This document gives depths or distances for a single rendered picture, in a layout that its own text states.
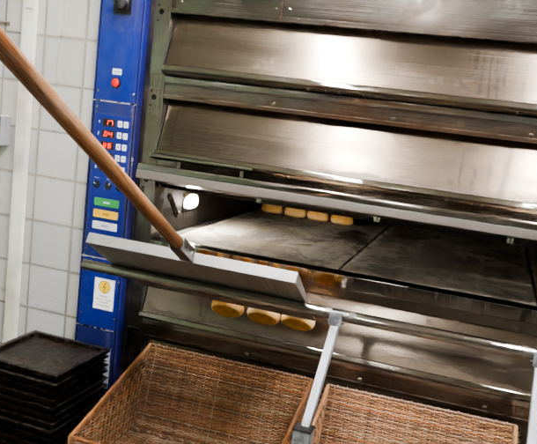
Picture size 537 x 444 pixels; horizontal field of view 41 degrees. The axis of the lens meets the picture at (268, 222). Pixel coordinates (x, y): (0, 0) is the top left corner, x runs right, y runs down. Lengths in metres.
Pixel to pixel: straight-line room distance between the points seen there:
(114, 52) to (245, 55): 0.42
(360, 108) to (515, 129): 0.43
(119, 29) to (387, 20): 0.82
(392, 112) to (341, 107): 0.15
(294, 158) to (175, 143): 0.38
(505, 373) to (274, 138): 0.95
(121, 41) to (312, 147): 0.68
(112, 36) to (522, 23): 1.21
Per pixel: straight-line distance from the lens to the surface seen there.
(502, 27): 2.12
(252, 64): 2.20
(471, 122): 2.09
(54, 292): 2.59
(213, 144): 2.24
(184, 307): 2.35
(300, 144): 2.17
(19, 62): 1.07
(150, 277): 1.96
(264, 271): 1.71
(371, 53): 2.14
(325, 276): 2.19
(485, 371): 2.19
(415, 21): 2.14
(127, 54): 2.35
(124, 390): 2.30
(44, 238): 2.57
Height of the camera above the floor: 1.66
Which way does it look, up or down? 9 degrees down
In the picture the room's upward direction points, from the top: 7 degrees clockwise
